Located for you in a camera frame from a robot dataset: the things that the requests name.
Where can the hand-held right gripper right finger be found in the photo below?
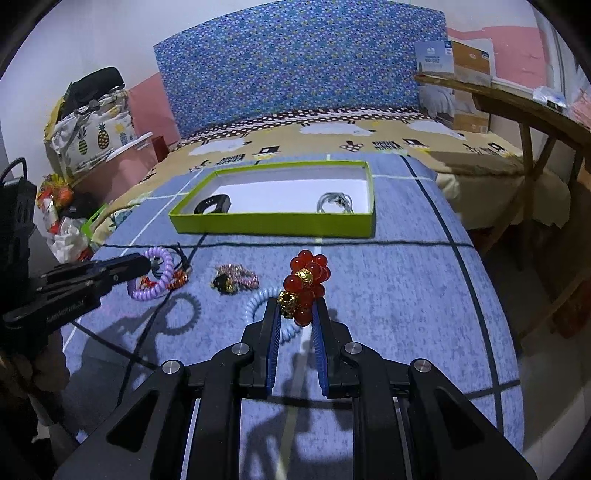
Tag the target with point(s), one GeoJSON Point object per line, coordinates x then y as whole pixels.
{"type": "Point", "coordinates": [319, 355]}

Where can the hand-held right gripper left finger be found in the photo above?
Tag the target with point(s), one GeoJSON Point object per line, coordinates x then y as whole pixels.
{"type": "Point", "coordinates": [275, 350]}

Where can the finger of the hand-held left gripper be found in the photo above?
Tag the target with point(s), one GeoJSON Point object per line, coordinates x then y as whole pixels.
{"type": "Point", "coordinates": [106, 265]}
{"type": "Point", "coordinates": [115, 279]}

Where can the green cardboard box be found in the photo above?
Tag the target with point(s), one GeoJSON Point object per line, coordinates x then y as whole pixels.
{"type": "Point", "coordinates": [277, 221]}

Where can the person's left hand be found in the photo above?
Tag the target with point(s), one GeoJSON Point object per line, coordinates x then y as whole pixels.
{"type": "Point", "coordinates": [48, 364]}

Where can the white plastic bag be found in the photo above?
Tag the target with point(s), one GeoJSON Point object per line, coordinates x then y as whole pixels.
{"type": "Point", "coordinates": [67, 240]}

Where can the green plastic piece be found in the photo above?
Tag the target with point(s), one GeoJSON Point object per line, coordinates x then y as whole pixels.
{"type": "Point", "coordinates": [94, 219]}

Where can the colourful snack bags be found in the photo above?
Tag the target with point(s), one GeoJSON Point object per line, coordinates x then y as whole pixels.
{"type": "Point", "coordinates": [55, 194]}

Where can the pink storage box white lid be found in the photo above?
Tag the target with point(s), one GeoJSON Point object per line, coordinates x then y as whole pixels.
{"type": "Point", "coordinates": [124, 170]}

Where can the blue plaid blanket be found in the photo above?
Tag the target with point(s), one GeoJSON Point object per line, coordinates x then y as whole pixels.
{"type": "Point", "coordinates": [406, 300]}

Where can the pineapple print bag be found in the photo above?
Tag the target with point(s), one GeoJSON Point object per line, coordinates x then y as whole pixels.
{"type": "Point", "coordinates": [92, 138]}

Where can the black fitness band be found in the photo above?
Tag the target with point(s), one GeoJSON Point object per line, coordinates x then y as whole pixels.
{"type": "Point", "coordinates": [213, 205]}

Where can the black bag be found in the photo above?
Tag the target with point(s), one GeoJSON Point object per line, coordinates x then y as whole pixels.
{"type": "Point", "coordinates": [94, 87]}

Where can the tan sheep print bedsheet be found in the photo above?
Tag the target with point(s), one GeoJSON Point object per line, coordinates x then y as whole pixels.
{"type": "Point", "coordinates": [323, 138]}

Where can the blue floral headboard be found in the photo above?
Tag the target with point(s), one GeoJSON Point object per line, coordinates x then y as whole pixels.
{"type": "Point", "coordinates": [300, 64]}

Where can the packaged quilt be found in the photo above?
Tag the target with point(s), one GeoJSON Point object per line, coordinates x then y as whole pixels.
{"type": "Point", "coordinates": [434, 64]}

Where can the wooden table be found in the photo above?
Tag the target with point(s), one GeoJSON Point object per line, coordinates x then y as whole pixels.
{"type": "Point", "coordinates": [531, 104]}

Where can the brown cardboard box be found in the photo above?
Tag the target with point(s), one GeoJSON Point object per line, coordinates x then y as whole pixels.
{"type": "Point", "coordinates": [471, 60]}

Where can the clear plastic packet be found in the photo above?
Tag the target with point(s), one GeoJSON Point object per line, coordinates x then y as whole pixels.
{"type": "Point", "coordinates": [549, 97]}

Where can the pink packet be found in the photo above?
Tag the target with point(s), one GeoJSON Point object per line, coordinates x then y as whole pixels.
{"type": "Point", "coordinates": [579, 108]}

